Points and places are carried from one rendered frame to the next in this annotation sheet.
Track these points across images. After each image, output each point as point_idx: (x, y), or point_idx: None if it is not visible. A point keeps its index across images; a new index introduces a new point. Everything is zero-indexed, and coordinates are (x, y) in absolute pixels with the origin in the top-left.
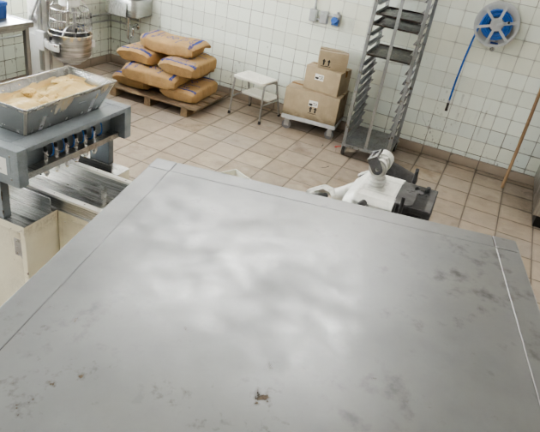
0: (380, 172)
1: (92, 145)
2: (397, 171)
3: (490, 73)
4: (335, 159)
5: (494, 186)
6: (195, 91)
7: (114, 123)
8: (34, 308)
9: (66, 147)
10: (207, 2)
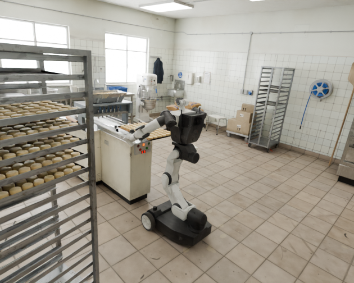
0: (178, 104)
1: (116, 112)
2: (197, 110)
3: (321, 112)
4: (244, 147)
5: (324, 164)
6: None
7: (127, 108)
8: None
9: (106, 110)
10: (203, 90)
